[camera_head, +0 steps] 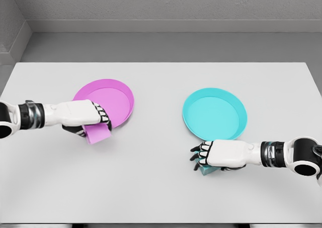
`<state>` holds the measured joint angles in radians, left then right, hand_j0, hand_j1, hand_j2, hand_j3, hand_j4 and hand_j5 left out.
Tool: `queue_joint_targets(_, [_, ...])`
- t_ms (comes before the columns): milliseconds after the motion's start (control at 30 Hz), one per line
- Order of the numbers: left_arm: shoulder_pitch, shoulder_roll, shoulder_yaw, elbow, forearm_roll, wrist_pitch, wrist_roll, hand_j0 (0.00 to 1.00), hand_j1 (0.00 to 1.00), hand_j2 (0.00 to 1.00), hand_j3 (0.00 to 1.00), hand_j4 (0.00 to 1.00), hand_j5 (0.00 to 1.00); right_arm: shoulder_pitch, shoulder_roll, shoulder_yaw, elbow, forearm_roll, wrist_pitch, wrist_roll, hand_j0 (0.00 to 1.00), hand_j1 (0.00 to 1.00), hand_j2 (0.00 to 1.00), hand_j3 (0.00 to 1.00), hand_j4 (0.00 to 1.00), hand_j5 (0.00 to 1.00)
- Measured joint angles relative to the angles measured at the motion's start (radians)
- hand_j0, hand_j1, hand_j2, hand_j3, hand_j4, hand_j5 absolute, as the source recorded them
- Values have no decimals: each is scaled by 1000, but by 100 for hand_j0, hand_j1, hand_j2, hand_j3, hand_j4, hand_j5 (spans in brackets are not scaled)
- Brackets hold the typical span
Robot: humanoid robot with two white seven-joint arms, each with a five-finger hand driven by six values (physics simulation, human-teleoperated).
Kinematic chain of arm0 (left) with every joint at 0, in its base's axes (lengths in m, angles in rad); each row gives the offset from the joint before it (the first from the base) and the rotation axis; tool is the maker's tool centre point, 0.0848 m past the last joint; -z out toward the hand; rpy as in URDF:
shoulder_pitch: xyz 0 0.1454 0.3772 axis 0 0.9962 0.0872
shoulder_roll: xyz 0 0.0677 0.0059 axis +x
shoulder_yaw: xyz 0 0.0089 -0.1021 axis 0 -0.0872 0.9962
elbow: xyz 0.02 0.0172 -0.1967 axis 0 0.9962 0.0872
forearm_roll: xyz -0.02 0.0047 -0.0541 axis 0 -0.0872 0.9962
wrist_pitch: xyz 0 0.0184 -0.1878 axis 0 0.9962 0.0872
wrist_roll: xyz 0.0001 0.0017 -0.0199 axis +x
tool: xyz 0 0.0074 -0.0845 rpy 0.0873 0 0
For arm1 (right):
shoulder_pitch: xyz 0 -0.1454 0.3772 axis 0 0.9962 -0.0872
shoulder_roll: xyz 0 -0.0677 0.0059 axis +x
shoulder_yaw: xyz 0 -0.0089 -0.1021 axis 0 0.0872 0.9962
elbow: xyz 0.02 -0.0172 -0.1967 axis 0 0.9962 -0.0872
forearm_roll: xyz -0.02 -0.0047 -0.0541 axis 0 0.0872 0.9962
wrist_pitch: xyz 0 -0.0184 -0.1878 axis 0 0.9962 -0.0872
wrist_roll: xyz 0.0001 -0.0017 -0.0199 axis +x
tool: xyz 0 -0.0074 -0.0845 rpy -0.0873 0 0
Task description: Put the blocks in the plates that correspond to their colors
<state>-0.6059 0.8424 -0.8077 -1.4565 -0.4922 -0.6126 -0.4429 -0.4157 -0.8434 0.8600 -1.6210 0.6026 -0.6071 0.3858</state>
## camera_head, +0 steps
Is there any pink plate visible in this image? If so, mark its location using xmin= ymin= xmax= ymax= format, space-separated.
xmin=72 ymin=79 xmax=135 ymax=129

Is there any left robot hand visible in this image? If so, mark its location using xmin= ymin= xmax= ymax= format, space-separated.
xmin=59 ymin=99 xmax=113 ymax=138

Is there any cyan block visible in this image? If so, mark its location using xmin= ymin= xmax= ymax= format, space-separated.
xmin=197 ymin=162 xmax=222 ymax=176

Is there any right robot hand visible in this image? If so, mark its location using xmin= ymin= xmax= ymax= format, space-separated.
xmin=189 ymin=139 xmax=250 ymax=172

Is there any cyan plate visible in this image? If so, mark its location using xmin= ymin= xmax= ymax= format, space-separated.
xmin=182 ymin=87 xmax=248 ymax=141

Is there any pink block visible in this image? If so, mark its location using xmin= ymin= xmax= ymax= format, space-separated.
xmin=83 ymin=123 xmax=113 ymax=145

